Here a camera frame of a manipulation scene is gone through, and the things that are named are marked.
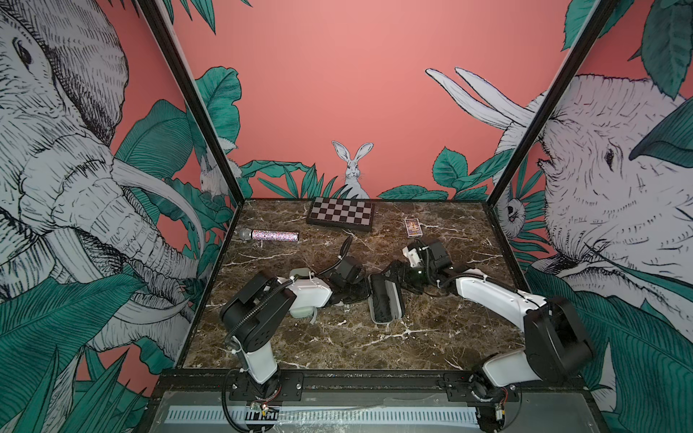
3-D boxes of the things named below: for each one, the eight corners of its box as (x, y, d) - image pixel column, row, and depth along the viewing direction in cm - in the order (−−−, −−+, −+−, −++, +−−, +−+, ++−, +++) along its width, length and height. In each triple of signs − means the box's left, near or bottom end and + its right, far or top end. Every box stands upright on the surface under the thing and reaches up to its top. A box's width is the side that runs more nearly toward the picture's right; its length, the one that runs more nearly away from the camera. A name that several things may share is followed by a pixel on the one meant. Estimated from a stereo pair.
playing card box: (407, 236, 111) (408, 233, 109) (404, 221, 117) (405, 217, 115) (422, 236, 111) (423, 233, 109) (419, 221, 117) (420, 217, 115)
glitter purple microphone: (241, 241, 108) (238, 235, 105) (244, 234, 111) (241, 228, 107) (297, 244, 108) (296, 238, 104) (299, 237, 110) (297, 231, 107)
